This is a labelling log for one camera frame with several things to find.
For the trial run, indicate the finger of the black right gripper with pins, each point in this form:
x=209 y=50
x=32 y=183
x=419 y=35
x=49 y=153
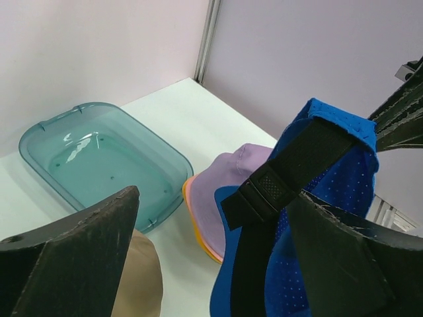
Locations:
x=399 y=119

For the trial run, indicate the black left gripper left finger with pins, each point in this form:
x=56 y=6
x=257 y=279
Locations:
x=70 y=267

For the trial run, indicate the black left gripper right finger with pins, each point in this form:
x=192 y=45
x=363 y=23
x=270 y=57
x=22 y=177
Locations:
x=352 y=266

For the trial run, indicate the beige hat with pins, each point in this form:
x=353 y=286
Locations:
x=140 y=292

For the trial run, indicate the blue cap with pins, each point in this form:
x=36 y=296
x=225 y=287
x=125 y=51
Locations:
x=281 y=248

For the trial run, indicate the yellow bucket hat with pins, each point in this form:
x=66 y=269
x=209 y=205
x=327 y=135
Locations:
x=204 y=246

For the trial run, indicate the purple bucket hat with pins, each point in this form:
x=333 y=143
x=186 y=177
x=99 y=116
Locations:
x=232 y=169

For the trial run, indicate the teal plastic basket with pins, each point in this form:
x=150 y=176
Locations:
x=96 y=149

